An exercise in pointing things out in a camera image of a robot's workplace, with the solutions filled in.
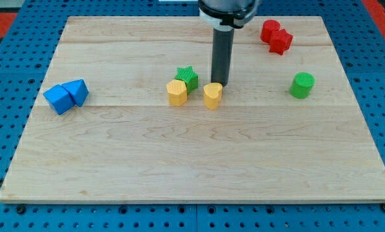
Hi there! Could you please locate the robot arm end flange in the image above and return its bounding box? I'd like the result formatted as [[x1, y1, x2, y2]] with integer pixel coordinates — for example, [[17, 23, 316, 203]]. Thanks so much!
[[198, 0, 262, 32]]

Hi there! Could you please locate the green star block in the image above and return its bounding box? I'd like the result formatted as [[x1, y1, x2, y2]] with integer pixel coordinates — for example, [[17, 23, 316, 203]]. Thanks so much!
[[175, 66, 199, 95]]

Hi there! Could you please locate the red star block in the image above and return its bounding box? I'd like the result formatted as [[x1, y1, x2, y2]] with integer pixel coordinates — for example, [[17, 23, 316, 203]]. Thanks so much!
[[269, 29, 293, 55]]

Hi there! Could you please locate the yellow hexagon block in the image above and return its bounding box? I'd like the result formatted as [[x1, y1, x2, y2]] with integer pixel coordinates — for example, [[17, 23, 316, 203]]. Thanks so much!
[[166, 79, 187, 106]]

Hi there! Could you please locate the yellow heart block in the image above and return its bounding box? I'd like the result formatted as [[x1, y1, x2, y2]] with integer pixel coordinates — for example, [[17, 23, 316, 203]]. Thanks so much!
[[203, 82, 223, 110]]

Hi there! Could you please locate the wooden board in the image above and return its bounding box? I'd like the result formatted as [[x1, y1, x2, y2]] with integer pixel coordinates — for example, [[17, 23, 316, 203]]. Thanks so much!
[[0, 16, 385, 204]]

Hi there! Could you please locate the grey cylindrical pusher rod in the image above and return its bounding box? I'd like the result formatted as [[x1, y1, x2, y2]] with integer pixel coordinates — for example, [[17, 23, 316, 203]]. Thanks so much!
[[211, 29, 234, 86]]

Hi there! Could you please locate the green cylinder block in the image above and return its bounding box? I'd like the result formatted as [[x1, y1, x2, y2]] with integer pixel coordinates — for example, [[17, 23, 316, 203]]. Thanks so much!
[[289, 72, 315, 99]]

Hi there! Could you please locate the blue triangle block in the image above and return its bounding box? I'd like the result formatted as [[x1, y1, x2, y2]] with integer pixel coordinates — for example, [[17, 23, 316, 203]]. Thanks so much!
[[62, 79, 89, 107]]

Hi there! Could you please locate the red cylinder block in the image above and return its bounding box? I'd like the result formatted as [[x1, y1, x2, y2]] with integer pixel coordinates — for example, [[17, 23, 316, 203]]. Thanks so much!
[[260, 19, 281, 43]]

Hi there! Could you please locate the blue cube block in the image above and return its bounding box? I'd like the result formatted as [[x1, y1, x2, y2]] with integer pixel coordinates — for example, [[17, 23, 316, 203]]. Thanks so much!
[[43, 84, 74, 115]]

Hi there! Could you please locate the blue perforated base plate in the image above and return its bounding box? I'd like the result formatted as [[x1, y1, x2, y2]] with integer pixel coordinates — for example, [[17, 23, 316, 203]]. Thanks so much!
[[0, 0, 385, 231]]

